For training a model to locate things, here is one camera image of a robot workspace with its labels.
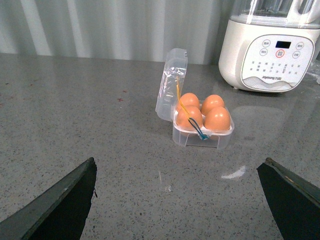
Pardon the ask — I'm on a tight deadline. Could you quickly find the brown egg front left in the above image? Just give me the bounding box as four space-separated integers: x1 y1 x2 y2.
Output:
176 105 203 129

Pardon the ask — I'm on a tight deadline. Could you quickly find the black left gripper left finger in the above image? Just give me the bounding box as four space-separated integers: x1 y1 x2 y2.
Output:
0 157 97 240

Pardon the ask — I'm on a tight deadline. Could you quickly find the brown egg back right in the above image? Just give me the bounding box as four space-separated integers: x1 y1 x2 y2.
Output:
200 94 225 116

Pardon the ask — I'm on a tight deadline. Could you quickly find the brown egg back left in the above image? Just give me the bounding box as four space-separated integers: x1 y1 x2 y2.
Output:
176 92 200 112

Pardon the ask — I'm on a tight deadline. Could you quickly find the yellow blue rubber band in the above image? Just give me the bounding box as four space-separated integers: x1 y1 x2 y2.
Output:
176 77 209 140

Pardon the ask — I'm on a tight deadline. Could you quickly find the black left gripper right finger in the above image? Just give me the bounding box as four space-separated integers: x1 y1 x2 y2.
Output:
257 157 320 240

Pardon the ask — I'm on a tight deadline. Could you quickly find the brown egg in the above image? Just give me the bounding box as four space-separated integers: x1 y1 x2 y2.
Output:
200 94 225 116
176 92 200 112
176 105 203 129

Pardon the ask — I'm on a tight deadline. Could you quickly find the clear plastic bag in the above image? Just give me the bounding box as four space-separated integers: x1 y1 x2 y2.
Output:
305 59 320 85

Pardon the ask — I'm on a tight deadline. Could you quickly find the white Joyoung blender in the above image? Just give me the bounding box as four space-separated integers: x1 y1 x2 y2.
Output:
218 0 320 93

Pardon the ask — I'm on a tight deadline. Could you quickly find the grey curtain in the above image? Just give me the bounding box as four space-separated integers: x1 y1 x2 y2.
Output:
0 0 233 65

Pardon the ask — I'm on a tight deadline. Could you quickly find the clear plastic egg box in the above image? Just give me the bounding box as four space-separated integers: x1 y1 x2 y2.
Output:
155 48 235 149

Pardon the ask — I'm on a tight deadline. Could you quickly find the brown egg carried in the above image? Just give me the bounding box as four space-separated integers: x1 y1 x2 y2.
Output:
204 106 231 131

